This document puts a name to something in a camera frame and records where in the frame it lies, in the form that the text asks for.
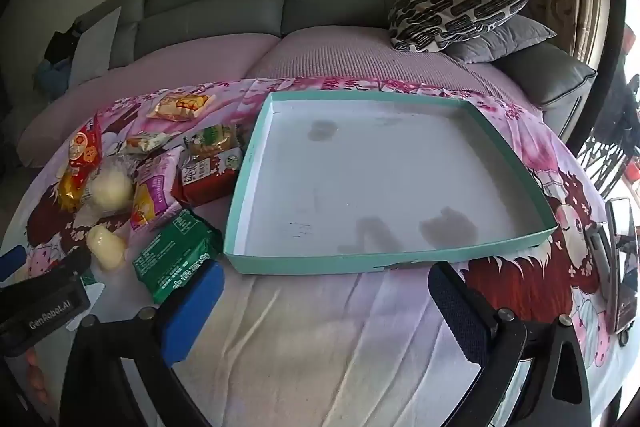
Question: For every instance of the yellow snack packet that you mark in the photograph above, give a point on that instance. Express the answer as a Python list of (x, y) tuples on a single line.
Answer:
[(70, 192)]

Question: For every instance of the white nut snack packet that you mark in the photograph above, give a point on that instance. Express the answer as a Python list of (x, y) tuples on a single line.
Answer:
[(145, 142)]

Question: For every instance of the teal shallow box tray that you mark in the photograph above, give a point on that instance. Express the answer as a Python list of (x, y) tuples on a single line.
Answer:
[(375, 182)]

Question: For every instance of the blue cloth item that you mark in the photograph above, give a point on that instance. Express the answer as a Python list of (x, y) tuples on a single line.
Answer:
[(52, 79)]

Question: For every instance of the orange cake packet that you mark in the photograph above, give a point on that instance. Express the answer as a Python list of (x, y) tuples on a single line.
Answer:
[(180, 106)]

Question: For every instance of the clear-wrapped pale bun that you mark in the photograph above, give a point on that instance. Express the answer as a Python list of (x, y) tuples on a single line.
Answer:
[(110, 189)]

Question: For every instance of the black patterned pillow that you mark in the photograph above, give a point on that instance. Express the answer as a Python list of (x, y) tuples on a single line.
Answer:
[(455, 12)]

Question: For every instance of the person's left hand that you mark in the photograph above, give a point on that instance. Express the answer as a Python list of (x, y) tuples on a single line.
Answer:
[(37, 382)]

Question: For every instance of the black cloth item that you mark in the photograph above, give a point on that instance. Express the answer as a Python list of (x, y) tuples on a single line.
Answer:
[(62, 42)]

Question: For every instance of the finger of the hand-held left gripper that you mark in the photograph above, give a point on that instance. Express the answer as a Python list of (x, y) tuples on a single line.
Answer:
[(11, 262), (75, 262)]

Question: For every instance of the pink sofa cover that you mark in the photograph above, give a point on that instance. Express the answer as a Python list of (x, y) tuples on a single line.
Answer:
[(325, 52)]

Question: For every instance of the red milk biscuit packet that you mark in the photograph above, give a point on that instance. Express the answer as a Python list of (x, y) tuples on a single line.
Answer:
[(207, 179)]

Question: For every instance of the red cracker packet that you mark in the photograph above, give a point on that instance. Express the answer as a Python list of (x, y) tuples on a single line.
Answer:
[(85, 147)]

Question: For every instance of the pink printed blanket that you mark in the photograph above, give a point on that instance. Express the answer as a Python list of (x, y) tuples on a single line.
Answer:
[(325, 332)]

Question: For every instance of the dark grey pillow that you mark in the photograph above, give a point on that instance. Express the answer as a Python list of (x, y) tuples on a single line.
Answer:
[(505, 42)]

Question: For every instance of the round biscuit green-striped packet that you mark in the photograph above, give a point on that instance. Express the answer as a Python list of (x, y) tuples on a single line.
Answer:
[(212, 139)]

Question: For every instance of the pink snack packet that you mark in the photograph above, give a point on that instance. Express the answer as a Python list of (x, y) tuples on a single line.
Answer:
[(157, 184)]

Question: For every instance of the light grey pillow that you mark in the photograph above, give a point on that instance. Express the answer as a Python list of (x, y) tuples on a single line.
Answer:
[(95, 47)]

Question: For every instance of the dark metal frame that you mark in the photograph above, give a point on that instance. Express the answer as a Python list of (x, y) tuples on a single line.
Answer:
[(610, 142)]

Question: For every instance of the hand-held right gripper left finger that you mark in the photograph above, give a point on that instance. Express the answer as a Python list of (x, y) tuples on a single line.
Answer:
[(192, 312)]

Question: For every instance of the green snack packet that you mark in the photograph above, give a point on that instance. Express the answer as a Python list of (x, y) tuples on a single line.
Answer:
[(172, 252)]

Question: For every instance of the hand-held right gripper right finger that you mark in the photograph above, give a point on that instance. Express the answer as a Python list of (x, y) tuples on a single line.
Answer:
[(455, 307)]

